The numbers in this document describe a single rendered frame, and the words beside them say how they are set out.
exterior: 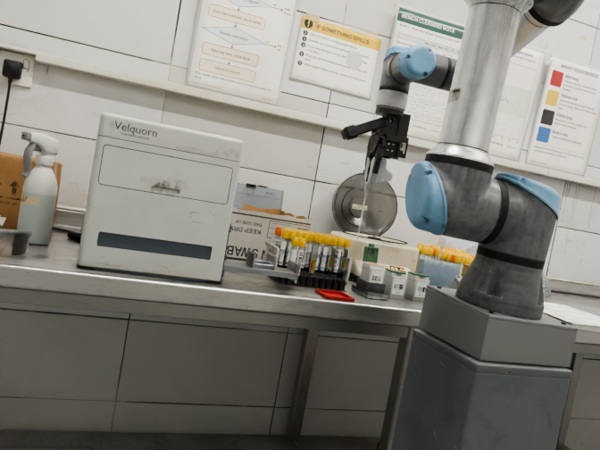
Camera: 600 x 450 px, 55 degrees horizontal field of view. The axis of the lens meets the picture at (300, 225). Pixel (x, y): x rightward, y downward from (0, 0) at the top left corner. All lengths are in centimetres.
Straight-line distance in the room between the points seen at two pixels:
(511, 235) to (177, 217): 62
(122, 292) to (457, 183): 64
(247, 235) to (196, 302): 39
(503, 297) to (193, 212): 60
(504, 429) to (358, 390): 114
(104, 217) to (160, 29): 82
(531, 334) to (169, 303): 67
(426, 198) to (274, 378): 119
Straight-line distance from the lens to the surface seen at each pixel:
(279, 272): 124
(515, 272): 104
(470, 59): 102
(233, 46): 185
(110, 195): 115
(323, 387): 208
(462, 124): 100
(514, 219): 102
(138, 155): 115
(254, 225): 150
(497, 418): 104
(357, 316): 127
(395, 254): 164
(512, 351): 103
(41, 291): 117
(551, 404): 110
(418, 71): 136
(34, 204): 136
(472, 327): 101
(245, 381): 198
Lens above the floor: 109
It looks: 3 degrees down
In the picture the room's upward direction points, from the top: 10 degrees clockwise
